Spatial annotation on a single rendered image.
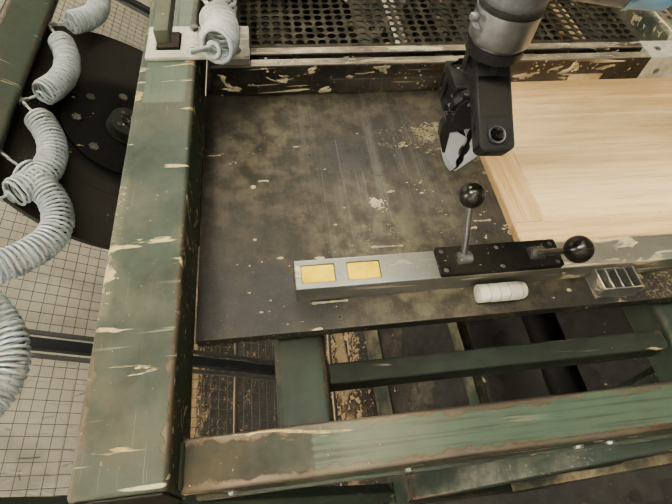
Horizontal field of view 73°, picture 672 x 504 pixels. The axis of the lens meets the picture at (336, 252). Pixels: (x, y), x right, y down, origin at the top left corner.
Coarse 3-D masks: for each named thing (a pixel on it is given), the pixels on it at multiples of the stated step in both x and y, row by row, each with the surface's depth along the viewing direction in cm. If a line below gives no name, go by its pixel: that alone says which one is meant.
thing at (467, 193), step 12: (468, 192) 63; (480, 192) 63; (468, 204) 64; (480, 204) 64; (468, 216) 66; (468, 228) 67; (468, 240) 68; (456, 252) 69; (468, 252) 69; (468, 264) 69
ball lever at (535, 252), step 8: (568, 240) 61; (576, 240) 60; (584, 240) 59; (528, 248) 71; (536, 248) 70; (544, 248) 70; (552, 248) 66; (560, 248) 64; (568, 248) 60; (576, 248) 59; (584, 248) 59; (592, 248) 59; (536, 256) 70; (544, 256) 70; (568, 256) 60; (576, 256) 59; (584, 256) 59; (592, 256) 60
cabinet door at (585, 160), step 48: (528, 96) 97; (576, 96) 98; (624, 96) 100; (528, 144) 90; (576, 144) 90; (624, 144) 91; (528, 192) 82; (576, 192) 83; (624, 192) 84; (528, 240) 76
